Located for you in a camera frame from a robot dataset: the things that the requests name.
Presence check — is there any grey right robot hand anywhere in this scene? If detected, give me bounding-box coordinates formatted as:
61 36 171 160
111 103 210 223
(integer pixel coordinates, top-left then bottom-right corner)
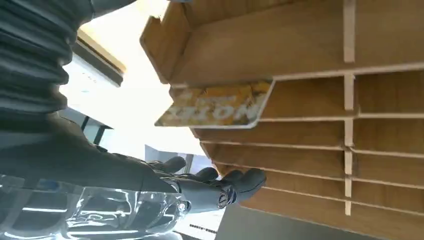
0 111 268 240

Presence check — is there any wooden card slot box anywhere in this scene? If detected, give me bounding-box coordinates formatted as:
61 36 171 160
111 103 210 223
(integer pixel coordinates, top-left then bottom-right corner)
139 0 424 240

